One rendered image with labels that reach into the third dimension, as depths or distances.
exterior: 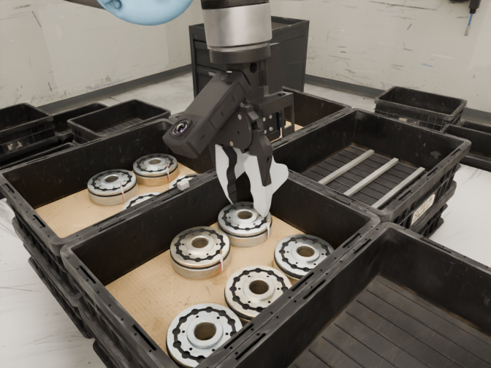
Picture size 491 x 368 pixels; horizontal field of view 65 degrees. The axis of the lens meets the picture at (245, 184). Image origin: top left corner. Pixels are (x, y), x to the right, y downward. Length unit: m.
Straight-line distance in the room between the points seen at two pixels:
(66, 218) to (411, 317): 0.65
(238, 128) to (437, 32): 3.45
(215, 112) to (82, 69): 3.61
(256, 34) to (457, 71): 3.47
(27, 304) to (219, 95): 0.62
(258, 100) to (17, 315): 0.63
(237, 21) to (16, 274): 0.74
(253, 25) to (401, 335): 0.46
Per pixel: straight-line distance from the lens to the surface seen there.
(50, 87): 3.90
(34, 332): 0.84
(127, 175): 0.90
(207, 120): 0.42
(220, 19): 0.44
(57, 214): 0.88
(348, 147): 1.10
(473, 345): 0.66
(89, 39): 4.02
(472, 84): 3.86
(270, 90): 0.49
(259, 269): 0.63
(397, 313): 0.65
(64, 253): 0.61
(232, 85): 0.44
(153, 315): 0.62
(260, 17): 0.44
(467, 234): 1.09
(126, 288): 0.67
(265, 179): 0.47
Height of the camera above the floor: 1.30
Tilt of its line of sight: 32 degrees down
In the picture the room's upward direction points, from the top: straight up
